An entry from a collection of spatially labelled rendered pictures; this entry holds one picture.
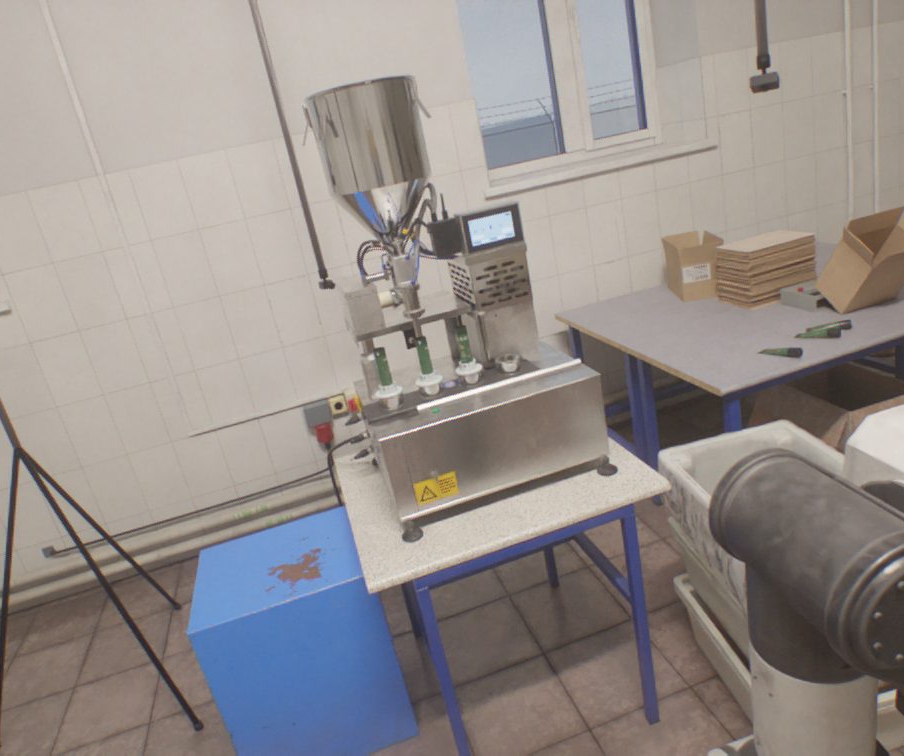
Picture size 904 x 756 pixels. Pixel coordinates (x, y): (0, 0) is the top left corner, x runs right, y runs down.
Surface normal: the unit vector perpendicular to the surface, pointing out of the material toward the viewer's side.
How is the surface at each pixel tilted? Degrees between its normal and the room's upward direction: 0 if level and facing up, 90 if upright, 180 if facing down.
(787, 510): 34
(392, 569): 0
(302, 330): 90
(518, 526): 0
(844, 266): 90
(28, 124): 90
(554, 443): 90
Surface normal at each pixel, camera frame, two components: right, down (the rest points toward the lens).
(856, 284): -0.94, 0.26
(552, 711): -0.19, -0.93
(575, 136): 0.27, 0.25
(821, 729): -0.33, 0.36
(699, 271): -0.07, 0.32
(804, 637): -0.52, 0.37
